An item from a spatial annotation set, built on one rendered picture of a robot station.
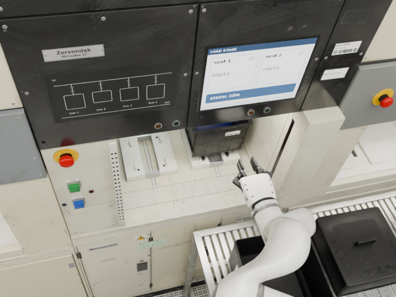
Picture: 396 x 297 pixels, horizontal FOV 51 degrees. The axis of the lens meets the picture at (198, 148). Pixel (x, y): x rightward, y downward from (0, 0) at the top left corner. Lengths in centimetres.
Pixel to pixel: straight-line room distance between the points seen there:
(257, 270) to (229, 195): 88
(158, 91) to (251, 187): 46
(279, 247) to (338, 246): 87
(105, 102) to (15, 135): 23
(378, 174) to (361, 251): 39
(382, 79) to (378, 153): 73
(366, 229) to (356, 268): 18
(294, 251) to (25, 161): 72
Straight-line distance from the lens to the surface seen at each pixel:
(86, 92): 101
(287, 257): 86
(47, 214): 145
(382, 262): 177
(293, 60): 112
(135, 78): 100
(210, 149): 167
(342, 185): 189
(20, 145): 114
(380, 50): 128
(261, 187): 133
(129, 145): 177
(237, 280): 83
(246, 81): 111
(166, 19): 91
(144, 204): 165
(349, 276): 169
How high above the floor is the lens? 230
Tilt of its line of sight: 52 degrees down
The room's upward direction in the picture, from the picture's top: 8 degrees clockwise
